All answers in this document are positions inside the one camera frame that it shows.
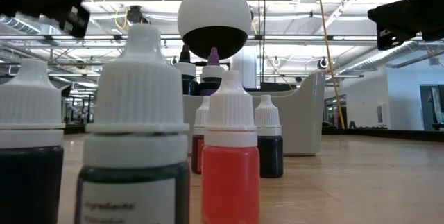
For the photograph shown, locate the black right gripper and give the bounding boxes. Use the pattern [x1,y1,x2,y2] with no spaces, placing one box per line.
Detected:
[367,0,444,51]

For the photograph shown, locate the grey plastic bin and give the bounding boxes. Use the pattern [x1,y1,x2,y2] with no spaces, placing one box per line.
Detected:
[182,71,327,157]

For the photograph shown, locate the large black-tipped coloring bottle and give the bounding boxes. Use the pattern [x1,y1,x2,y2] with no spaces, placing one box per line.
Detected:
[173,44,200,96]

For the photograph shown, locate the large purple-tipped coloring bottle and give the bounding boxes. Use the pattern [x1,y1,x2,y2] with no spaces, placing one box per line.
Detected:
[198,46,226,96]

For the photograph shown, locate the black ceiling device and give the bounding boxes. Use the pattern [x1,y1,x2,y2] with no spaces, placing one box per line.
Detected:
[126,5,145,26]

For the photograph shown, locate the black perforated equipment case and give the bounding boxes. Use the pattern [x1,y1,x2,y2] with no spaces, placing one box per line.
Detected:
[244,82,298,92]

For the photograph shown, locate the small bottle with ingredients label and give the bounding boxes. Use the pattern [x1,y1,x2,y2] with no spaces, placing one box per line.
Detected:
[74,24,191,224]

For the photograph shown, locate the small dark red dropper bottle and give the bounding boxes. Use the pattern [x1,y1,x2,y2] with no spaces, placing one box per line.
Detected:
[189,96,210,175]

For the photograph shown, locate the small orange-red dropper bottle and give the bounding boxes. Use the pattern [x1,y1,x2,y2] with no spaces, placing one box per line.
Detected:
[200,70,261,224]

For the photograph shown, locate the yellow hanging cable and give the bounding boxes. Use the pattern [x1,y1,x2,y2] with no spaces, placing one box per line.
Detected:
[314,0,346,130]

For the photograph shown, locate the black aluminium table frame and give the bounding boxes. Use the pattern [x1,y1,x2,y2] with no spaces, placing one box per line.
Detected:
[321,126,444,143]

